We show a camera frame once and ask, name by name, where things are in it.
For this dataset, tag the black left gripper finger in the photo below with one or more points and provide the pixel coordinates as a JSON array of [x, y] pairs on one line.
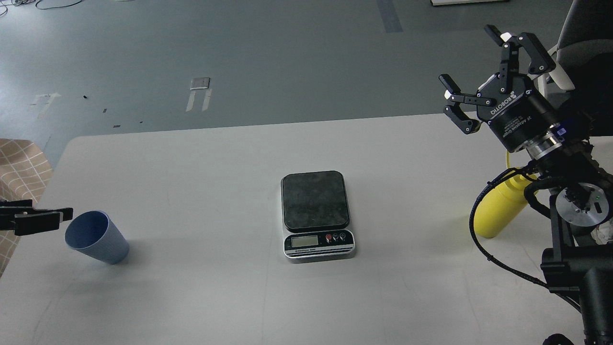
[[34, 221]]

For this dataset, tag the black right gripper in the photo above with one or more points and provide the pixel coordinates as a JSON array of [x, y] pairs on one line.
[[519, 117]]

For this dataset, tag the blue ribbed cup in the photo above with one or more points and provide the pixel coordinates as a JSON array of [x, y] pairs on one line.
[[94, 234]]

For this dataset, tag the yellow squeeze bottle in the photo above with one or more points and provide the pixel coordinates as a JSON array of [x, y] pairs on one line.
[[501, 201]]

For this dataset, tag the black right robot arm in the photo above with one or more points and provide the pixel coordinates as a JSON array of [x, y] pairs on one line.
[[561, 181]]

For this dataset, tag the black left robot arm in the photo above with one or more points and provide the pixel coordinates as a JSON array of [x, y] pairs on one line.
[[7, 211]]

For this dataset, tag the silver digital kitchen scale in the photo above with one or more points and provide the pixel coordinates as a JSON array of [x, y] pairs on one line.
[[316, 219]]

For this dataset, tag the beige checkered cloth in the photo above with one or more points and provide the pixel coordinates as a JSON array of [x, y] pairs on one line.
[[24, 170]]

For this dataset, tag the grey office chair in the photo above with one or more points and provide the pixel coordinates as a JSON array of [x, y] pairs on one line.
[[584, 53]]

